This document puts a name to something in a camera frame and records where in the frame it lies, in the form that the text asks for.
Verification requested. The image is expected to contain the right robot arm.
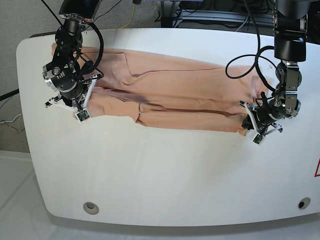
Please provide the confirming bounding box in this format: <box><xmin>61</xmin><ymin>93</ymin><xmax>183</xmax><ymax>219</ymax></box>
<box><xmin>42</xmin><ymin>0</ymin><xmax>104</xmax><ymax>121</ymax></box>

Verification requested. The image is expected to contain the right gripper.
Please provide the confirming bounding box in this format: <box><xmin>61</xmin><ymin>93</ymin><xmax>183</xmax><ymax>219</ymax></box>
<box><xmin>44</xmin><ymin>74</ymin><xmax>103</xmax><ymax>114</ymax></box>

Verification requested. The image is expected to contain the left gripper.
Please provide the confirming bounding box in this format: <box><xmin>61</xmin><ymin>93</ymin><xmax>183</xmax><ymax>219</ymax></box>
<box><xmin>238</xmin><ymin>100</ymin><xmax>283</xmax><ymax>138</ymax></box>

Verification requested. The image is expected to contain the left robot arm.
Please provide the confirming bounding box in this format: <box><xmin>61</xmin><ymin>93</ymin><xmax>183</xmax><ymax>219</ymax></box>
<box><xmin>240</xmin><ymin>0</ymin><xmax>311</xmax><ymax>144</ymax></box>

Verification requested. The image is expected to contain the red warning sticker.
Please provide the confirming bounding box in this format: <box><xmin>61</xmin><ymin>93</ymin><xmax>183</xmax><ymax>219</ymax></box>
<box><xmin>314</xmin><ymin>159</ymin><xmax>320</xmax><ymax>177</ymax></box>

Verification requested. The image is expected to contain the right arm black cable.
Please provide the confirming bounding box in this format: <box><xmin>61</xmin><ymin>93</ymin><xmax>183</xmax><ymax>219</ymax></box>
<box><xmin>82</xmin><ymin>21</ymin><xmax>105</xmax><ymax>76</ymax></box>

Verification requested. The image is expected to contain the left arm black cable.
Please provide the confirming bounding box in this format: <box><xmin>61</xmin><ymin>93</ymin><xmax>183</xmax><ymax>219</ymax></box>
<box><xmin>225</xmin><ymin>45</ymin><xmax>277</xmax><ymax>92</ymax></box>

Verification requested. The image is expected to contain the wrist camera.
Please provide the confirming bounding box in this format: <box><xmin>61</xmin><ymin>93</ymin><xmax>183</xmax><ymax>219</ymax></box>
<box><xmin>253</xmin><ymin>134</ymin><xmax>264</xmax><ymax>145</ymax></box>
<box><xmin>75</xmin><ymin>109</ymin><xmax>91</xmax><ymax>123</ymax></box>

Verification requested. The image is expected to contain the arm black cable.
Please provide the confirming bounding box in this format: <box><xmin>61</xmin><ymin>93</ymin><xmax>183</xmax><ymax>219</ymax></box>
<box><xmin>225</xmin><ymin>45</ymin><xmax>277</xmax><ymax>92</ymax></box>
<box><xmin>82</xmin><ymin>21</ymin><xmax>105</xmax><ymax>76</ymax></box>

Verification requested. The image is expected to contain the metal stand base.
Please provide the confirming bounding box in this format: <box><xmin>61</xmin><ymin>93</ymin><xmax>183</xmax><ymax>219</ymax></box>
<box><xmin>157</xmin><ymin>0</ymin><xmax>253</xmax><ymax>28</ymax></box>

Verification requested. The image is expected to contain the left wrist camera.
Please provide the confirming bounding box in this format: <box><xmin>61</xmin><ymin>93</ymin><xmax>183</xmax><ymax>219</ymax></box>
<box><xmin>253</xmin><ymin>134</ymin><xmax>264</xmax><ymax>145</ymax></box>

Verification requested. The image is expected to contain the table grommet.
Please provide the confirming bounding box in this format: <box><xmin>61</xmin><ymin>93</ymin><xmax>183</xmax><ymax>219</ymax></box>
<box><xmin>83</xmin><ymin>202</ymin><xmax>99</xmax><ymax>215</ymax></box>
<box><xmin>297</xmin><ymin>197</ymin><xmax>311</xmax><ymax>210</ymax></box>

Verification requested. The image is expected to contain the thin black overhead cable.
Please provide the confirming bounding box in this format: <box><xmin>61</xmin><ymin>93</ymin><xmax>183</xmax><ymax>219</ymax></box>
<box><xmin>41</xmin><ymin>0</ymin><xmax>106</xmax><ymax>78</ymax></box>

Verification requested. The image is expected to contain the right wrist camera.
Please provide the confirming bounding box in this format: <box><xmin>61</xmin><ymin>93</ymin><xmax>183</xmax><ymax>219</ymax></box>
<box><xmin>75</xmin><ymin>109</ymin><xmax>91</xmax><ymax>123</ymax></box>

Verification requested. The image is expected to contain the right table grommet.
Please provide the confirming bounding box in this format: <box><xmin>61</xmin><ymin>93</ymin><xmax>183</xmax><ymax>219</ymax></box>
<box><xmin>297</xmin><ymin>197</ymin><xmax>311</xmax><ymax>210</ymax></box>

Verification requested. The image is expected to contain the peach orange T-shirt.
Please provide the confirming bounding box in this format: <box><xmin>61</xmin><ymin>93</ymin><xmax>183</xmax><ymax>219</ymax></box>
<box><xmin>49</xmin><ymin>42</ymin><xmax>273</xmax><ymax>137</ymax></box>

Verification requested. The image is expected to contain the left table grommet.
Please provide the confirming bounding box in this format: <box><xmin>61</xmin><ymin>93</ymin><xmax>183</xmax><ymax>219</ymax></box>
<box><xmin>83</xmin><ymin>202</ymin><xmax>99</xmax><ymax>215</ymax></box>

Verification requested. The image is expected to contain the yellow cable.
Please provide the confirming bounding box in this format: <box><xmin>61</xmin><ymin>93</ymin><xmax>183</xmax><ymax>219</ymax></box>
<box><xmin>121</xmin><ymin>2</ymin><xmax>137</xmax><ymax>30</ymax></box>

